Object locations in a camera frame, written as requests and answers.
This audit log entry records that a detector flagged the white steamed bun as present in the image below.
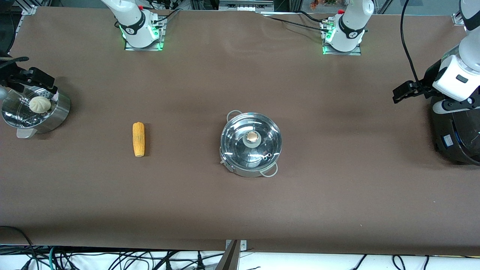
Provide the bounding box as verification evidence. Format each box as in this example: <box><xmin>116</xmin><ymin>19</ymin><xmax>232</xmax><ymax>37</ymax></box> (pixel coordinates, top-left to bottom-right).
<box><xmin>29</xmin><ymin>96</ymin><xmax>51</xmax><ymax>113</ymax></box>

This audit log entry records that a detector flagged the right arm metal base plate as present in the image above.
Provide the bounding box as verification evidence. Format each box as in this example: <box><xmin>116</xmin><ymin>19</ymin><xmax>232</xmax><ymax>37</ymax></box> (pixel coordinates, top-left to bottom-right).
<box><xmin>125</xmin><ymin>17</ymin><xmax>165</xmax><ymax>51</ymax></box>

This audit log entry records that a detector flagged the black rice cooker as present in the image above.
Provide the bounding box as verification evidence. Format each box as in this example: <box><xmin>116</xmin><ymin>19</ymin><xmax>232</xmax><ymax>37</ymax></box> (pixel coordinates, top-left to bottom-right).
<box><xmin>430</xmin><ymin>94</ymin><xmax>480</xmax><ymax>166</ymax></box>

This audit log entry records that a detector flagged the brown table cover sheet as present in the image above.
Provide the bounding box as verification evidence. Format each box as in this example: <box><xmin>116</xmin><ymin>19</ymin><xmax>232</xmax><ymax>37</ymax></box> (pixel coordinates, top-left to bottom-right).
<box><xmin>0</xmin><ymin>7</ymin><xmax>480</xmax><ymax>256</ymax></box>

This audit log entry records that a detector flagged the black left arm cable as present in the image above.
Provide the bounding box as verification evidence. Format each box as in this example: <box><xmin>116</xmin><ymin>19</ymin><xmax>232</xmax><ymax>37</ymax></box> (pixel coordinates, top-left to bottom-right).
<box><xmin>400</xmin><ymin>0</ymin><xmax>421</xmax><ymax>89</ymax></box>

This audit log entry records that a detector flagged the glass pot lid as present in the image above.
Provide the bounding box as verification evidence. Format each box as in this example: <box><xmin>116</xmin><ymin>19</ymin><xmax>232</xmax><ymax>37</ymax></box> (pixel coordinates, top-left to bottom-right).
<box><xmin>220</xmin><ymin>112</ymin><xmax>283</xmax><ymax>168</ymax></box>

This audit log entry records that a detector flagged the steel steamer pot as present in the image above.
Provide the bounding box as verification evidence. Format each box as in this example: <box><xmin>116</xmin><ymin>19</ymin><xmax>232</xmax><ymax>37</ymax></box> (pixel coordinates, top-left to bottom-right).
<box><xmin>1</xmin><ymin>85</ymin><xmax>71</xmax><ymax>139</ymax></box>

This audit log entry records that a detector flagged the grey power strip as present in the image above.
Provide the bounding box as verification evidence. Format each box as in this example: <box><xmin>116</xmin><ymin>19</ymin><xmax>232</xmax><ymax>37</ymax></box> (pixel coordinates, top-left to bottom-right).
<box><xmin>219</xmin><ymin>0</ymin><xmax>275</xmax><ymax>12</ymax></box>

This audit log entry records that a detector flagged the metal table bracket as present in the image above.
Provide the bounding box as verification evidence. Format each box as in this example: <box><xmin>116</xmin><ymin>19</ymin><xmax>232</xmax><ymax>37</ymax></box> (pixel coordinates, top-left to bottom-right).
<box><xmin>216</xmin><ymin>239</ymin><xmax>247</xmax><ymax>270</ymax></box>

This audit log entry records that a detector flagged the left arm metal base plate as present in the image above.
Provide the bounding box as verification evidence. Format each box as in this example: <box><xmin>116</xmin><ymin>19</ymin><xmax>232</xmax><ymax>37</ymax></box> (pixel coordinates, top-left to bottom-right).
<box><xmin>322</xmin><ymin>19</ymin><xmax>362</xmax><ymax>56</ymax></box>

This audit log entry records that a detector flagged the steel pot with loop handles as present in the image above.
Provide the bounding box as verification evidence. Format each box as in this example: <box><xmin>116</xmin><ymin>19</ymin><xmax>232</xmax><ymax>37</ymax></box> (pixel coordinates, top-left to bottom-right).
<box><xmin>219</xmin><ymin>109</ymin><xmax>280</xmax><ymax>178</ymax></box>

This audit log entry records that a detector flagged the yellow corn cob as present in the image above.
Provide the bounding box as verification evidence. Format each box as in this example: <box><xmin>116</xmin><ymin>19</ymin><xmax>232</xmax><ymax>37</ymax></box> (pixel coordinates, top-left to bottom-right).
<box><xmin>132</xmin><ymin>121</ymin><xmax>146</xmax><ymax>158</ymax></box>

